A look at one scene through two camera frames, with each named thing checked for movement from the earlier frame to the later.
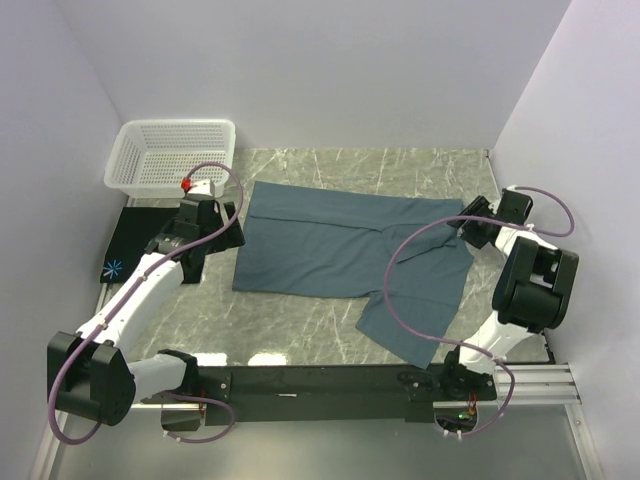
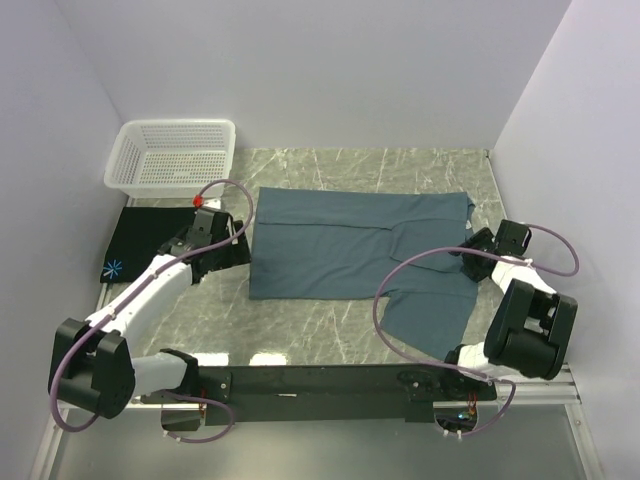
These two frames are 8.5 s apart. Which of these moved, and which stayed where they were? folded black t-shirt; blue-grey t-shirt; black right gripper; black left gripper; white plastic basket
Moved: black right gripper; blue-grey t-shirt; black left gripper
Stayed: folded black t-shirt; white plastic basket
